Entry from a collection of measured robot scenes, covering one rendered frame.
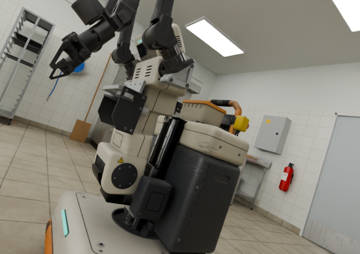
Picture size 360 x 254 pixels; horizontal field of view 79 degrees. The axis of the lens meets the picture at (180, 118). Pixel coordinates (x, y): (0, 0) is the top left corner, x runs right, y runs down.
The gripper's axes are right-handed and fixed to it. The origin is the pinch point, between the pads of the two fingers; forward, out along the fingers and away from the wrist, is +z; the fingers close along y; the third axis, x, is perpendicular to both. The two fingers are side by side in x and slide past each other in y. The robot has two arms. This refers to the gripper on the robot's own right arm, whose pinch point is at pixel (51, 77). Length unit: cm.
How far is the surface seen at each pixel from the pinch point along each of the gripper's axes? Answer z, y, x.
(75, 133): 27, -367, 93
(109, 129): -22, -296, 115
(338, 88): -328, -69, 272
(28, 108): 53, -394, 3
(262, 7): -290, -114, 87
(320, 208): -149, -46, 363
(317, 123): -267, -86, 301
